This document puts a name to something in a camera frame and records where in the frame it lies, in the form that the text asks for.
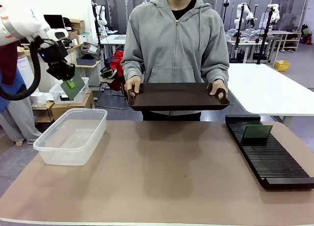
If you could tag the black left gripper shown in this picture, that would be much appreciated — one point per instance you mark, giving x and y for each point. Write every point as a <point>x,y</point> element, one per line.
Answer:
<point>57,64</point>

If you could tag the green circuit board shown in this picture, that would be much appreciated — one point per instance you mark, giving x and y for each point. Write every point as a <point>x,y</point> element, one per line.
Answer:
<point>257,132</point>
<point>77,92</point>

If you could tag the dark brown serving tray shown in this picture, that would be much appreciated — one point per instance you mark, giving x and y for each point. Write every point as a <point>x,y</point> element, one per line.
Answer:
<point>179,97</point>

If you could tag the person's right forearm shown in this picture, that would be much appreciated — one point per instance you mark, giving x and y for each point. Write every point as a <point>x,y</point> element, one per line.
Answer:
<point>131,70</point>

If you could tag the person's left forearm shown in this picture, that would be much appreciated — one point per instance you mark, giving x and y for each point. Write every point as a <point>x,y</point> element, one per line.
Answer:
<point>218,71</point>

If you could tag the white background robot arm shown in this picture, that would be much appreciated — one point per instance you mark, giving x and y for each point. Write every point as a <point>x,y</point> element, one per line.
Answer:
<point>103,18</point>
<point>276,14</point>
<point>238,22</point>

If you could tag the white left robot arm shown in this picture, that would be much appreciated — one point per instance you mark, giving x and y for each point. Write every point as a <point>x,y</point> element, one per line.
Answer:
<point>19,22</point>

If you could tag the person's right hand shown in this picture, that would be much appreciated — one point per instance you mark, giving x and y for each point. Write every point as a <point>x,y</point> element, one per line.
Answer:
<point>132,84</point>

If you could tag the person's left hand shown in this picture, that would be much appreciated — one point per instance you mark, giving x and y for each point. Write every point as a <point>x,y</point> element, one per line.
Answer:
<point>219,88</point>

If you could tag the small lidded clear bin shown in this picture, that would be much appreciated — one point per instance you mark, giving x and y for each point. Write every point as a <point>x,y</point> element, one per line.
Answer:
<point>55,93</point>

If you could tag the small side table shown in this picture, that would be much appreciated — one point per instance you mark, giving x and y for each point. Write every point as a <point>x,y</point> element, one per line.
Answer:
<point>83,65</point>

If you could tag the large cardboard box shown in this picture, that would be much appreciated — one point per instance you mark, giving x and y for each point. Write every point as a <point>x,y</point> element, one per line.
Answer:
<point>81,106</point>

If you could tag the blue grey tray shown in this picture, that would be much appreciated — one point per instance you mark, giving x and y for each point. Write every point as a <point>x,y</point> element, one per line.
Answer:
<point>86,61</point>

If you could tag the wooden stool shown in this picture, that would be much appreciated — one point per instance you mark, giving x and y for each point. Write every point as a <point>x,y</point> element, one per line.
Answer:
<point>43,105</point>

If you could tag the small white round device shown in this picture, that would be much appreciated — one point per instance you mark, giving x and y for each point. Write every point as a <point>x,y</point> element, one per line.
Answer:
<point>36,97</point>

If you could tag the black and white sneaker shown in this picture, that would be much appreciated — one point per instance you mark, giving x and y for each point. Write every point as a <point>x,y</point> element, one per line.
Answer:
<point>108,73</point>

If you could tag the black case with label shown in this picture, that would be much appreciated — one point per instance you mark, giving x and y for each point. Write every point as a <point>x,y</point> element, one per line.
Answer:
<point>89,49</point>

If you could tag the white plastic container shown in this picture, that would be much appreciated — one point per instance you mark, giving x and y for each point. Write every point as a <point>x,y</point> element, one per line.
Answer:
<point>83,38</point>

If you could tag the white air purifier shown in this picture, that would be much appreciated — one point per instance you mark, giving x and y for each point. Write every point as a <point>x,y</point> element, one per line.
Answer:
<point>24,71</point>

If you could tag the red jacket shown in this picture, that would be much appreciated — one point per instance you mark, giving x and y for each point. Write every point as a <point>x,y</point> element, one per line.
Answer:
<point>116,61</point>

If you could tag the black tripod pole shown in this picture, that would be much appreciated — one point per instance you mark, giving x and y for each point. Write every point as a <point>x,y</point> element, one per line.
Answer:
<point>98,39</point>

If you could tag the clear plastic bin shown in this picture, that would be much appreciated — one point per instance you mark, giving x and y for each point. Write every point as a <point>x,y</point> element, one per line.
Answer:
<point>71,137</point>

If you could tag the white background table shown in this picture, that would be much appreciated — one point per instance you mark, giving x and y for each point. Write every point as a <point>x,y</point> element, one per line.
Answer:
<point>115,39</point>

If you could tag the black computer monitor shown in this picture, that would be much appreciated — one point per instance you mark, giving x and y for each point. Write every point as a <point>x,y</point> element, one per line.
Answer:
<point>55,20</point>

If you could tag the bystander in grey trousers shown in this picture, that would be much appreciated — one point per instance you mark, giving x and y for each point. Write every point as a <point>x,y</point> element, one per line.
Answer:
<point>14,118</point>

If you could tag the grey hooded sweatshirt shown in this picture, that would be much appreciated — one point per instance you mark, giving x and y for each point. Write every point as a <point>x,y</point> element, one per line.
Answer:
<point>171,44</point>

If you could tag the black undershirt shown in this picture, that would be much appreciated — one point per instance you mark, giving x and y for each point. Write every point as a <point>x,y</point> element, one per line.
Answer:
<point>180,12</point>

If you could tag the black stand with lamp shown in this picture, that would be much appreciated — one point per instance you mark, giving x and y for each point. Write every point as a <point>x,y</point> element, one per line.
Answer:
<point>227,2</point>

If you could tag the white workbench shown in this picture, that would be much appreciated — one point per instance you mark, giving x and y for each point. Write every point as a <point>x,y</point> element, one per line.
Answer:
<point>245,43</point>

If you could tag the large white table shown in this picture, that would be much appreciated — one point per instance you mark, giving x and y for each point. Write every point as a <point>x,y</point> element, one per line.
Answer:
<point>257,88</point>

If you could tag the black slotted rack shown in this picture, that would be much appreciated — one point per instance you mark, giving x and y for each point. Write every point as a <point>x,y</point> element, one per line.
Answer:
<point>265,157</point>

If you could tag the yellow crate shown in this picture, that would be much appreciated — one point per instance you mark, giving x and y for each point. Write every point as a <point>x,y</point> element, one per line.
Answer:
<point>282,65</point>

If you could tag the wooden shelf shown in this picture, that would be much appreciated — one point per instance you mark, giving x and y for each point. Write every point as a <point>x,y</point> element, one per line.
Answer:
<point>287,32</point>

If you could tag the dark red bag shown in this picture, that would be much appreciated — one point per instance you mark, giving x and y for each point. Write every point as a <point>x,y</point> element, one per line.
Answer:
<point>307,39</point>

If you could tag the metal frame chair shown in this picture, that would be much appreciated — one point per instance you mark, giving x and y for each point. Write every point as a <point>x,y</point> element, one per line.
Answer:
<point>106,81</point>

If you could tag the black camera stand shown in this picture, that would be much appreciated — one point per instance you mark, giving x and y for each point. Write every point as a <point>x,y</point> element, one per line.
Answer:
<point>234,60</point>
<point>266,34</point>

